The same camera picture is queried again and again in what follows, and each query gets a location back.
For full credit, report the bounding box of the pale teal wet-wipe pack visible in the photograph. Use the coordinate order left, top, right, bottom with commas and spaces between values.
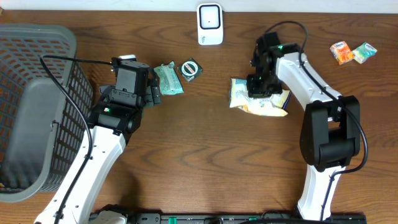
154, 61, 184, 95

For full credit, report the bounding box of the teal tissue pack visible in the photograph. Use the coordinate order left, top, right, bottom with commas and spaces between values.
353, 42, 377, 64

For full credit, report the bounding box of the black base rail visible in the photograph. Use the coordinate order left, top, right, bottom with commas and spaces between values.
88, 212, 368, 224

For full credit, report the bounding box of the grey plastic shopping basket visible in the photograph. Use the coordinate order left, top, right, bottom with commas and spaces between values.
1, 24, 93, 203

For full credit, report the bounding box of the black cable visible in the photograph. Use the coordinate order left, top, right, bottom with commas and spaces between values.
264, 21, 369, 222
39, 54, 113, 224

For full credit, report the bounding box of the orange tissue pack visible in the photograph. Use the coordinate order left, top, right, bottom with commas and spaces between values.
330, 41, 354, 65

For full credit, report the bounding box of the yellow snack bag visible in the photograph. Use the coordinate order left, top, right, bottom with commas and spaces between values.
229, 78, 291, 117

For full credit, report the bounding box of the left black cable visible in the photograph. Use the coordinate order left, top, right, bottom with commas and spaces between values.
39, 54, 113, 224

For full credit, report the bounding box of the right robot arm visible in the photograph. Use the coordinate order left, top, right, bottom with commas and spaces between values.
247, 32, 360, 221

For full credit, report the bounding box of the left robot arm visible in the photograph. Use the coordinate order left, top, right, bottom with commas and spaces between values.
35, 55, 161, 223

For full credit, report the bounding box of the dark green round-label box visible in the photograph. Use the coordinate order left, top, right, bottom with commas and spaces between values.
177, 58, 203, 82

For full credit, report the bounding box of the right black cable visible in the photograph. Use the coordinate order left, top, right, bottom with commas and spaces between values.
264, 21, 369, 222

